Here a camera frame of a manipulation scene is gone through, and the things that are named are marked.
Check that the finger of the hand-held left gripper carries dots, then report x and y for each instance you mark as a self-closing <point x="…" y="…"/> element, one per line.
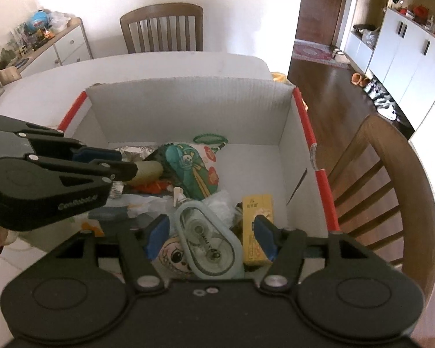
<point x="105" y="171"/>
<point x="94" y="155"/>

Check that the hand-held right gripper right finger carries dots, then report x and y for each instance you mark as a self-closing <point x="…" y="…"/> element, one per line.
<point x="265" y="237"/>

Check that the orange wrapper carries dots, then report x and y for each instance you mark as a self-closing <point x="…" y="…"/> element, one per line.
<point x="156" y="186"/>

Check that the orange slippers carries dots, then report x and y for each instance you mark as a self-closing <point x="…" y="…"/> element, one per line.
<point x="359" y="78"/>

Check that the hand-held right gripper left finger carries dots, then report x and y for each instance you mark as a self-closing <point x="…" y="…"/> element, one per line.
<point x="156" y="237"/>

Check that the light wooden toy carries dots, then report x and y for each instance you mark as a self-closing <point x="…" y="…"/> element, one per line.
<point x="5" y="75"/>

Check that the small white bottle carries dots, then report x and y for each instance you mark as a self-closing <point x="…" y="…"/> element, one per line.
<point x="177" y="197"/>

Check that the white cartoon print packet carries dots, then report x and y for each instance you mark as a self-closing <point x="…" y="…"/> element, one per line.
<point x="172" y="257"/>

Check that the patterned door rug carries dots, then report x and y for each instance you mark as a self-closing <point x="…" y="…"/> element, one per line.
<point x="315" y="52"/>

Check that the clear plastic wrapper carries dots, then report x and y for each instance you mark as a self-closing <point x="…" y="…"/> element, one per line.
<point x="145" y="203"/>

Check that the cluster of small toys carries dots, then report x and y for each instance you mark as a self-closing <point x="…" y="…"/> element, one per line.
<point x="25" y="41"/>

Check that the beige tube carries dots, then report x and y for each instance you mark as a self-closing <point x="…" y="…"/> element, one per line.
<point x="148" y="171"/>

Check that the red ornament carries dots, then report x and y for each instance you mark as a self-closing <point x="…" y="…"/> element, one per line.
<point x="420" y="12"/>

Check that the beige slippers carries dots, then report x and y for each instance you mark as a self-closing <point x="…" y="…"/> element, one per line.
<point x="340" y="55"/>

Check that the white plastic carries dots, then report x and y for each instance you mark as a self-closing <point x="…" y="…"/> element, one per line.
<point x="221" y="203"/>

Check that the brown entrance door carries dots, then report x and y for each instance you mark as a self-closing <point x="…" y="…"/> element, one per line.
<point x="322" y="7"/>

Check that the silver foil packet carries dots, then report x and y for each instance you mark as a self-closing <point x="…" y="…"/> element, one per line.
<point x="134" y="151"/>

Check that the yellow cloth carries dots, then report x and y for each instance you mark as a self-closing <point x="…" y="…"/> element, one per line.
<point x="279" y="77"/>

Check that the white plastic bag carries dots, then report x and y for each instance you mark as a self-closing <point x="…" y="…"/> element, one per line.
<point x="60" y="20"/>

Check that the small yellow box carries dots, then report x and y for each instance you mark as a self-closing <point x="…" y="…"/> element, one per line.
<point x="255" y="206"/>

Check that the wooden slat-back chair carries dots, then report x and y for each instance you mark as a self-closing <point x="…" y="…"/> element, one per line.
<point x="159" y="9"/>
<point x="417" y="195"/>

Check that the clear correction tape dispenser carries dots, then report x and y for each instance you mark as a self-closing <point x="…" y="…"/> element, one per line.
<point x="203" y="239"/>

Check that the row of shoes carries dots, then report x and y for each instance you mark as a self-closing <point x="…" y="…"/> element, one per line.
<point x="384" y="103"/>

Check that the white and wood cabinet wall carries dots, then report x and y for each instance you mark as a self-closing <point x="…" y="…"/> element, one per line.
<point x="409" y="58"/>

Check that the red cardboard box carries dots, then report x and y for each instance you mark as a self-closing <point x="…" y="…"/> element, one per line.
<point x="188" y="108"/>

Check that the blue globe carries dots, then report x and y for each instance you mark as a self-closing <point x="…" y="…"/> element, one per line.
<point x="40" y="20"/>

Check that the white sideboard with wooden top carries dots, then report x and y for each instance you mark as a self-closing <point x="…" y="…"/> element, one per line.
<point x="69" y="47"/>

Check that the plastic bag in cabinet niche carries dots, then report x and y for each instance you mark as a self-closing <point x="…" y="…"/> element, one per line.
<point x="370" y="38"/>

